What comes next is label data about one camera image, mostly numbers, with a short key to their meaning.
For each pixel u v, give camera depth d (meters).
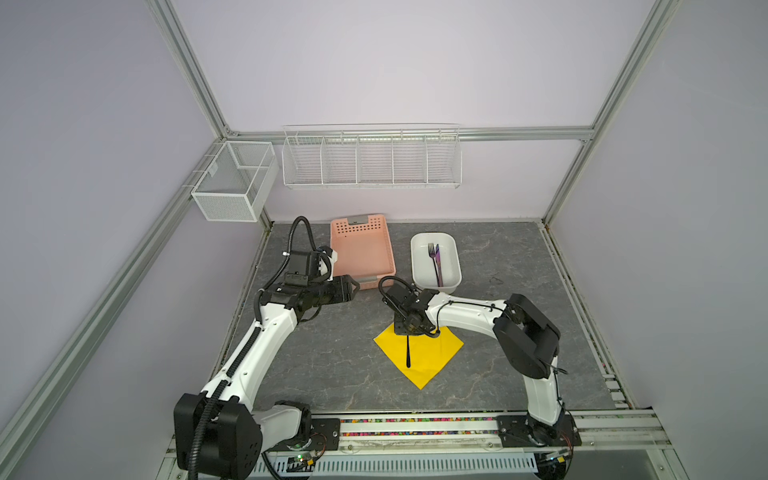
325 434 0.74
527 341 0.50
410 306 0.69
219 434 0.39
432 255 1.11
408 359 0.86
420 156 1.07
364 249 1.11
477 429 0.75
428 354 0.87
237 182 0.99
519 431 0.74
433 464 1.57
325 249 0.74
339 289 0.71
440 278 1.02
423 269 1.05
